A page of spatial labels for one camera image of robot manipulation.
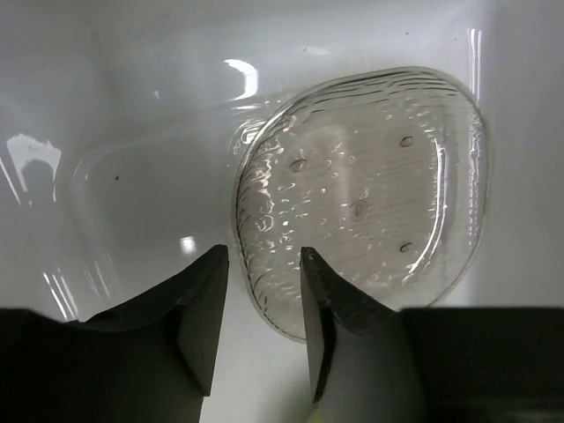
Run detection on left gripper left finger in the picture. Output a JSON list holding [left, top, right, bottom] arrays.
[[1, 244, 229, 422]]

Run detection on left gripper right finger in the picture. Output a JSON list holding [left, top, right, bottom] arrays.
[[301, 247, 563, 422]]

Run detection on white plastic bin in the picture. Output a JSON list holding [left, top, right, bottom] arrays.
[[0, 0, 564, 423]]

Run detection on smoky clear plate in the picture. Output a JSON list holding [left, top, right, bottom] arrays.
[[232, 66, 490, 342]]

